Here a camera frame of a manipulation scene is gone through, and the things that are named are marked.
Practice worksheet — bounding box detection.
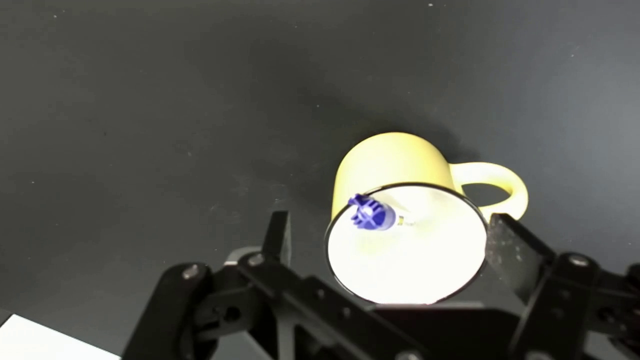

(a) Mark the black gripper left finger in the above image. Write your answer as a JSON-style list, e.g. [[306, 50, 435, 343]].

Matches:
[[121, 210, 428, 360]]

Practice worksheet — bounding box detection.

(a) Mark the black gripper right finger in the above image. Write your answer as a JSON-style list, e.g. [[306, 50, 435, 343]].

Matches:
[[485, 212, 640, 360]]

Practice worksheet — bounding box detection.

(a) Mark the blue capped white marker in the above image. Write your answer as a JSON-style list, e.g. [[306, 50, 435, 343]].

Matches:
[[346, 193, 428, 234]]

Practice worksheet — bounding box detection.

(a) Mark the yellow enamel mug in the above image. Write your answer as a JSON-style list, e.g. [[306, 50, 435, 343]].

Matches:
[[323, 131, 532, 309]]

